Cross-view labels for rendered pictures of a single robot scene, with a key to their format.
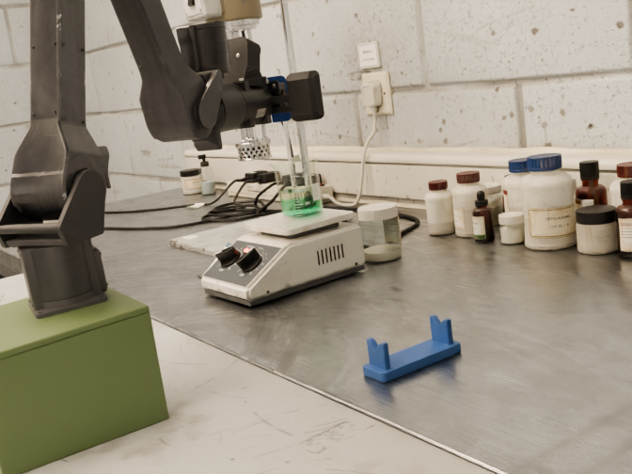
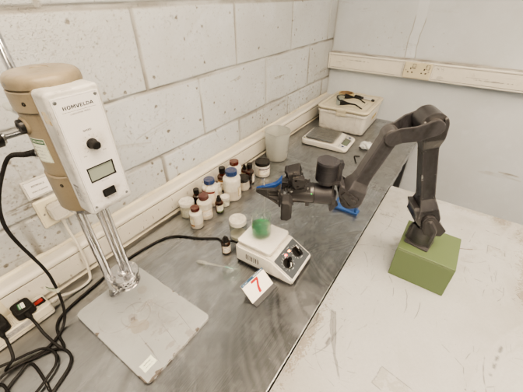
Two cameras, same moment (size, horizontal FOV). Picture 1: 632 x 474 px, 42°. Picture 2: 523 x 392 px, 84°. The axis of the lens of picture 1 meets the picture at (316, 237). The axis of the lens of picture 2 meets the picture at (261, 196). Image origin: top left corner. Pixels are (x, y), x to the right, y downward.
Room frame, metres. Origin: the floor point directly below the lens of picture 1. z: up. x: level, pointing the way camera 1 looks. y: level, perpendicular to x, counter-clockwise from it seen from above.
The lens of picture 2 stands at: (1.41, 0.64, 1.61)
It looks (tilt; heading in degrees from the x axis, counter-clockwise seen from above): 35 degrees down; 247
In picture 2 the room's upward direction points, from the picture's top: straight up
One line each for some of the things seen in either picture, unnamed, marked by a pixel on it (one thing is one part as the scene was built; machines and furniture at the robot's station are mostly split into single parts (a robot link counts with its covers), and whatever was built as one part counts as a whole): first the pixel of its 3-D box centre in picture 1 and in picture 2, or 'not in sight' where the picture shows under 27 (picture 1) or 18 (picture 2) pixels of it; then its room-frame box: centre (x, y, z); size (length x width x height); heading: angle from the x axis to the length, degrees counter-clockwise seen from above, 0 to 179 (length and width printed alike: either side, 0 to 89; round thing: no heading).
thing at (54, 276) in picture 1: (63, 271); (421, 232); (0.75, 0.24, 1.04); 0.07 x 0.07 x 0.06; 24
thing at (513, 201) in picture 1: (525, 196); (210, 190); (1.23, -0.33, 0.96); 0.06 x 0.06 x 0.11
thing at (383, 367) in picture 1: (411, 346); (345, 205); (0.75, -0.08, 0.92); 0.10 x 0.03 x 0.04; 122
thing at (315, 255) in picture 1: (288, 254); (270, 250); (1.13, 0.04, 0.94); 0.22 x 0.13 x 0.08; 125
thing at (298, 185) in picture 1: (297, 190); (261, 225); (1.15, 0.02, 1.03); 0.07 x 0.06 x 0.08; 94
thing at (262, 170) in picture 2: not in sight; (262, 167); (0.95, -0.45, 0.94); 0.07 x 0.07 x 0.07
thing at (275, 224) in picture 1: (298, 220); (263, 236); (1.15, 0.02, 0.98); 0.12 x 0.12 x 0.01; 35
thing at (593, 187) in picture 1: (591, 198); (222, 178); (1.16, -0.40, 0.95); 0.04 x 0.04 x 0.11
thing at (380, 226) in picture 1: (380, 232); (237, 227); (1.19, -0.10, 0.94); 0.06 x 0.06 x 0.08
